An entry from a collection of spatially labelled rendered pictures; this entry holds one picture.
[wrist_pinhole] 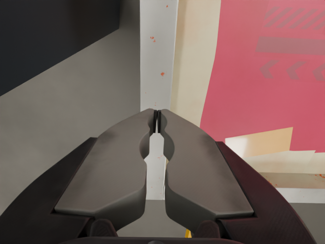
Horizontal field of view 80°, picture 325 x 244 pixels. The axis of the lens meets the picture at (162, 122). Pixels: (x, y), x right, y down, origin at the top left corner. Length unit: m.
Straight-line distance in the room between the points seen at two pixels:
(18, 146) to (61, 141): 0.35
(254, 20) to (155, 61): 0.13
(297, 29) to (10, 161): 1.98
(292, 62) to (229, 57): 0.08
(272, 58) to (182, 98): 0.12
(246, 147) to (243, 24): 0.19
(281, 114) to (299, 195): 0.15
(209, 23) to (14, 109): 1.54
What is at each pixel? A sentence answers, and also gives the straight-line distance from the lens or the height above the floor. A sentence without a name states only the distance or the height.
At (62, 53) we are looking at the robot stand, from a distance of 0.53.
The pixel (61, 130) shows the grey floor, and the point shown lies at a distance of 1.62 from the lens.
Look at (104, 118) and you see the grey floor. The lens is 1.45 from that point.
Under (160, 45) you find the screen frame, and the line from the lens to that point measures 0.22.
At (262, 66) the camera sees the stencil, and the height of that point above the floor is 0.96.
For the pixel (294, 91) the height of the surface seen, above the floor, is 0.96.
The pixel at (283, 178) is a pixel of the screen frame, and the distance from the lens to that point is 0.42.
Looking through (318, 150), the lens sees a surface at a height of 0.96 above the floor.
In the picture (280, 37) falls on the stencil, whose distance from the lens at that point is 0.30.
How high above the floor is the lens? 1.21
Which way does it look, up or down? 59 degrees down
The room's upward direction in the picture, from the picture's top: 178 degrees clockwise
